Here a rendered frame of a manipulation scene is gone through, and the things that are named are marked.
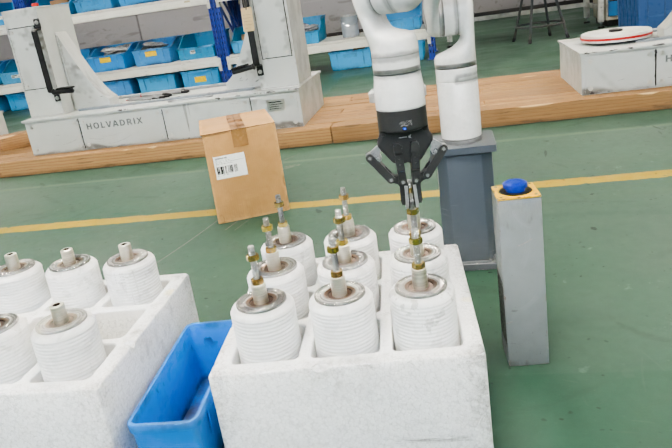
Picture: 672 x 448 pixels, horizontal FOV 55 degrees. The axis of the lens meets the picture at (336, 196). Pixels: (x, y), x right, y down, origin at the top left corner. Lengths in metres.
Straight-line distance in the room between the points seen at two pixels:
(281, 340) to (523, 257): 0.43
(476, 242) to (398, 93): 0.68
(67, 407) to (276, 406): 0.31
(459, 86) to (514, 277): 0.50
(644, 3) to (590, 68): 2.45
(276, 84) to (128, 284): 2.03
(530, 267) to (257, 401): 0.49
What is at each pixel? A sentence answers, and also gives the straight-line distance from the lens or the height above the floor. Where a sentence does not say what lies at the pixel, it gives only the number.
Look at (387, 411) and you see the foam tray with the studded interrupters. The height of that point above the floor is 0.10.
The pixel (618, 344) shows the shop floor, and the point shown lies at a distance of 1.29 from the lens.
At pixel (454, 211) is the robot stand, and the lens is 1.52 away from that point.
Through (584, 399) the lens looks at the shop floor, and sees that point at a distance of 1.15.
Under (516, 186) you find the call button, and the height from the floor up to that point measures 0.33.
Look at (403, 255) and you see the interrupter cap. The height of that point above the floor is 0.25.
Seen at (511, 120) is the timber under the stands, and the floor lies 0.02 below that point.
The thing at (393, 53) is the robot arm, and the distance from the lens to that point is 0.94.
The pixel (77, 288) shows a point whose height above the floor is 0.22.
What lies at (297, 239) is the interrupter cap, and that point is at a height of 0.25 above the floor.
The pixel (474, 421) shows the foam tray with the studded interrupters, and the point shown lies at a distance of 0.98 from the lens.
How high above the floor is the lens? 0.67
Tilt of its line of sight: 18 degrees down
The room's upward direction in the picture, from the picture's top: 9 degrees counter-clockwise
